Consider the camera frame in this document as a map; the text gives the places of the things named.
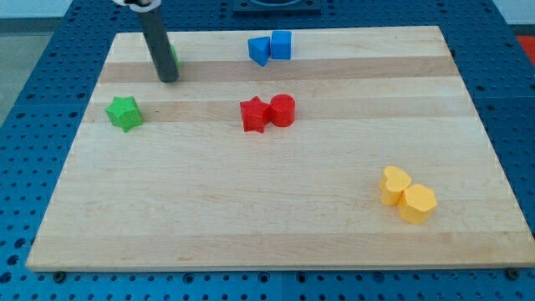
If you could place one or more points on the wooden board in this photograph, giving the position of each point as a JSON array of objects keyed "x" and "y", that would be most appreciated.
[{"x": 190, "y": 190}]

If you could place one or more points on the blue cube block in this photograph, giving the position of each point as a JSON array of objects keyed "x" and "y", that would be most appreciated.
[{"x": 281, "y": 44}]

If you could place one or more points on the yellow hexagon block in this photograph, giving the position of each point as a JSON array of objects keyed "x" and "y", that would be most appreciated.
[{"x": 417, "y": 204}]

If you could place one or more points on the green circle block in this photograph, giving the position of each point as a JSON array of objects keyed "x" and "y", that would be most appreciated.
[{"x": 175, "y": 56}]

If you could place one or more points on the blue triangle block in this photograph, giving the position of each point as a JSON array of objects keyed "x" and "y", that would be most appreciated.
[{"x": 259, "y": 50}]

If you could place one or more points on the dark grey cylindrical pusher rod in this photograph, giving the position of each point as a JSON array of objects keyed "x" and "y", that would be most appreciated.
[{"x": 154, "y": 31}]

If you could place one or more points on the red cylinder block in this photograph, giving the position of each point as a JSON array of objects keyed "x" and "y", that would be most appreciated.
[{"x": 283, "y": 110}]

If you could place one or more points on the yellow heart block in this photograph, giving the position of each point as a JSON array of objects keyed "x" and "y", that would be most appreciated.
[{"x": 392, "y": 184}]

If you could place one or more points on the green star block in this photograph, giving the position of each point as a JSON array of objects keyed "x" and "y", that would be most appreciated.
[{"x": 124, "y": 112}]

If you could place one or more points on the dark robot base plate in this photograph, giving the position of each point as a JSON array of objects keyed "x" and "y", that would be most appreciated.
[{"x": 275, "y": 6}]

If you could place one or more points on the red star block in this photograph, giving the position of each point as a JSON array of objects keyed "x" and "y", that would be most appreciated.
[{"x": 255, "y": 114}]

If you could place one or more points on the white rod mount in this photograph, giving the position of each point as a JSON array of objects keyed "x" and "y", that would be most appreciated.
[{"x": 139, "y": 4}]

